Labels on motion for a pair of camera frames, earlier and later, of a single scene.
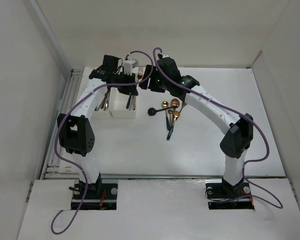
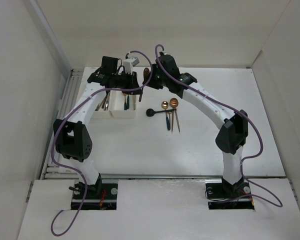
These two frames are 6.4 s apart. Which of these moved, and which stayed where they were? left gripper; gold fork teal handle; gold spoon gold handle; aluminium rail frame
Moved: gold spoon gold handle
Stayed: gold fork teal handle; left gripper; aluminium rail frame
